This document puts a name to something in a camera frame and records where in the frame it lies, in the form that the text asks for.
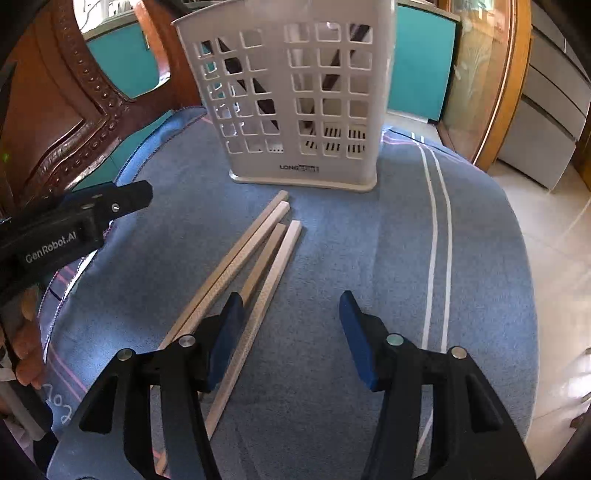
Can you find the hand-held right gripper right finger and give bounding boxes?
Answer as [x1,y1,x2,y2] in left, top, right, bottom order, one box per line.
[338,290,537,480]

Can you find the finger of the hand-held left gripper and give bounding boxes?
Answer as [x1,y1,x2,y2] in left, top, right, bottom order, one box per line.
[75,180,154,225]

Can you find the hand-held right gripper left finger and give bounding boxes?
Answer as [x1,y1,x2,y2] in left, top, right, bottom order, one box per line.
[46,291,246,480]

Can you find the beige wooden chopstick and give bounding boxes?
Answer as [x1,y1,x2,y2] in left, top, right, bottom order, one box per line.
[175,202,293,342]
[154,220,304,476]
[157,190,289,352]
[198,223,288,403]

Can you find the black chopstick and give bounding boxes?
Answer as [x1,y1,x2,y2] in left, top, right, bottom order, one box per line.
[217,39,280,123]

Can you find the grey plastic utensil basket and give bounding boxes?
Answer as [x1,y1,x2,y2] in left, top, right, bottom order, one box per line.
[171,0,398,192]

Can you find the brown chopstick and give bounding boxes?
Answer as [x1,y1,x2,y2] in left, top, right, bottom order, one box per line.
[321,23,374,90]

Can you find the person's left hand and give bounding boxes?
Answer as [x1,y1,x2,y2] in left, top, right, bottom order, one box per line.
[4,287,48,387]

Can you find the blue striped seat cloth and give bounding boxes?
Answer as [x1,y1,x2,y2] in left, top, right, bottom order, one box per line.
[39,106,539,480]

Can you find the carved wooden chair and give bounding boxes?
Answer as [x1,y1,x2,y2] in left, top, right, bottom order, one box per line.
[0,0,199,222]

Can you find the teal lower cabinet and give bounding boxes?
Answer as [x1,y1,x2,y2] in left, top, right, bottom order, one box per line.
[85,21,171,100]
[385,2,462,123]

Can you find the wood framed glass door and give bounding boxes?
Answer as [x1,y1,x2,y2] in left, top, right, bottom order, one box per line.
[438,0,533,172]

